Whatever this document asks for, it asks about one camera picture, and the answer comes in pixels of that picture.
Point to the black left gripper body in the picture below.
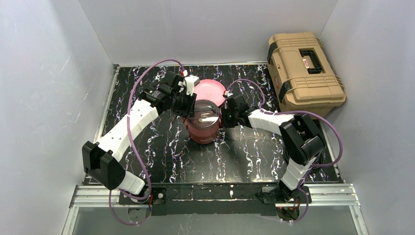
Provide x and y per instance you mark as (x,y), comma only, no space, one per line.
(184,103)

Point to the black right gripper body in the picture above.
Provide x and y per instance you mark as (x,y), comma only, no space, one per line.
(230,114)

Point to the clear round lid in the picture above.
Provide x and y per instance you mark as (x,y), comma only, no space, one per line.
(206,115)

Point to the red steel lunch bowl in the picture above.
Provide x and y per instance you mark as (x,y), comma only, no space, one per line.
(203,138)
(208,131)

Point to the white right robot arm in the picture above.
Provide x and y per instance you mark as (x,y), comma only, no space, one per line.
(302,139)

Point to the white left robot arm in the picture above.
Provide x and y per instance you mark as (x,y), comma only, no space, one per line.
(101,159)

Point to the pink plate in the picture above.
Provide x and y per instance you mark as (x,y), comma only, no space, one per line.
(211,90)

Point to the tan plastic tool case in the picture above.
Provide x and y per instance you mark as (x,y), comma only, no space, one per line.
(301,74)

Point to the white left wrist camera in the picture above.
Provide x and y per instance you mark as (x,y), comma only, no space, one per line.
(189,82)

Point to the aluminium front frame rail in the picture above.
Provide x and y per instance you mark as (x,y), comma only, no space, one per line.
(224,198)

